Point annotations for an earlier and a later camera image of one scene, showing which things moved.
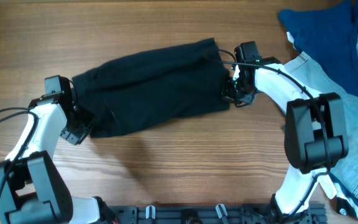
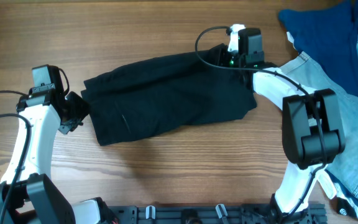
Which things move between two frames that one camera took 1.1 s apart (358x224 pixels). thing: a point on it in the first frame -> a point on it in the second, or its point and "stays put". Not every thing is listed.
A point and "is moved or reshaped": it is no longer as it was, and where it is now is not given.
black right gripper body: [235, 91] -> [229, 59]
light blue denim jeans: [356, 177] stays put
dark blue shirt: [329, 35] stays put
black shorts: [183, 79] is moved or reshaped
